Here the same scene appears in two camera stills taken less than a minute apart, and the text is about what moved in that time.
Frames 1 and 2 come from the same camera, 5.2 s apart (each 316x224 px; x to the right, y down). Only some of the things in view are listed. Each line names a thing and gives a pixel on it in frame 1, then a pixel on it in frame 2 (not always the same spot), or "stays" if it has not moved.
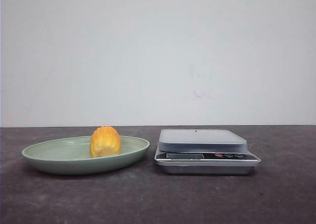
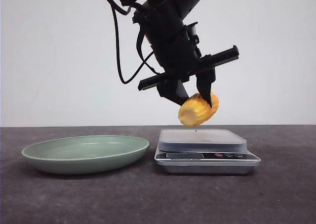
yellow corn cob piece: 104,141 -> 196,110
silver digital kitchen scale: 204,152 stays
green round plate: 72,156 stays
